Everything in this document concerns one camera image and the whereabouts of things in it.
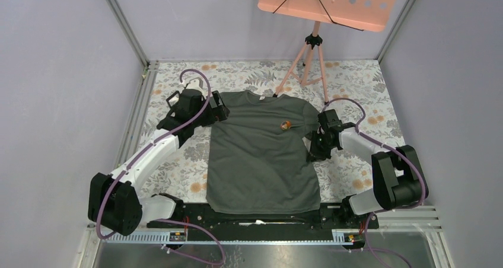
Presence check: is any dark green t-shirt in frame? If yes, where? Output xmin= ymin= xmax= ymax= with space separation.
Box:
xmin=206 ymin=91 xmax=321 ymax=214

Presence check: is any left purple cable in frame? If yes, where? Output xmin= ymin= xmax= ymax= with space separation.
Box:
xmin=95 ymin=68 xmax=227 ymax=267

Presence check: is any floral table mat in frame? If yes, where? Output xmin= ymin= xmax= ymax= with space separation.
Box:
xmin=136 ymin=60 xmax=405 ymax=203

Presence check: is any purple cable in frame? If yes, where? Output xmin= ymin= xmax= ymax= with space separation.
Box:
xmin=321 ymin=98 xmax=428 ymax=268
xmin=95 ymin=68 xmax=227 ymax=267

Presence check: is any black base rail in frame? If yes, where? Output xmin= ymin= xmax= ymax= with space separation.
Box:
xmin=171 ymin=203 xmax=379 ymax=236

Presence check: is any pink music stand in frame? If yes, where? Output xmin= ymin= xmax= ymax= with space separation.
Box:
xmin=257 ymin=0 xmax=396 ymax=102

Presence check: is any slotted cable duct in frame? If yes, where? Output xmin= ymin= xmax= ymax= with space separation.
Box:
xmin=107 ymin=225 xmax=362 ymax=245

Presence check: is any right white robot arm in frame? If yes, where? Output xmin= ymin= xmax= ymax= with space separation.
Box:
xmin=307 ymin=110 xmax=429 ymax=228

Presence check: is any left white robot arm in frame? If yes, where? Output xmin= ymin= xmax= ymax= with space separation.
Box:
xmin=88 ymin=89 xmax=230 ymax=236

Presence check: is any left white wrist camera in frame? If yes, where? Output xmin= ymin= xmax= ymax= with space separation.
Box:
xmin=184 ymin=78 xmax=203 ymax=92

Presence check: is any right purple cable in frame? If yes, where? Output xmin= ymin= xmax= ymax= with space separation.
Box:
xmin=321 ymin=98 xmax=428 ymax=268

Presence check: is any orange round brooch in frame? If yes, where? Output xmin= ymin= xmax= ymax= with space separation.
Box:
xmin=280 ymin=120 xmax=292 ymax=131

